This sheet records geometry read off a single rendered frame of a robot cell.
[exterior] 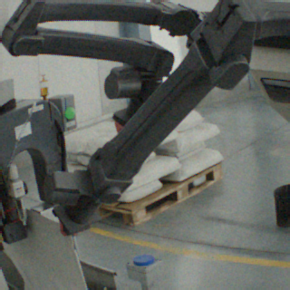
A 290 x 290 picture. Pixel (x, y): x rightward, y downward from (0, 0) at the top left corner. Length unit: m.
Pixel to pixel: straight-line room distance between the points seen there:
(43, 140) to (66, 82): 5.26
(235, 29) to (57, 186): 0.48
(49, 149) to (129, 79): 0.30
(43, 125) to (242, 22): 0.76
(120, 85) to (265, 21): 0.53
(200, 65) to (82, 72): 6.00
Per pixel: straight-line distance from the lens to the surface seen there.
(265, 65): 1.17
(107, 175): 0.98
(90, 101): 6.87
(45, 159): 1.36
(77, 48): 1.07
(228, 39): 0.73
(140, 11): 1.11
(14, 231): 1.31
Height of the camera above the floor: 1.51
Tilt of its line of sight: 14 degrees down
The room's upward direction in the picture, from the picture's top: 7 degrees counter-clockwise
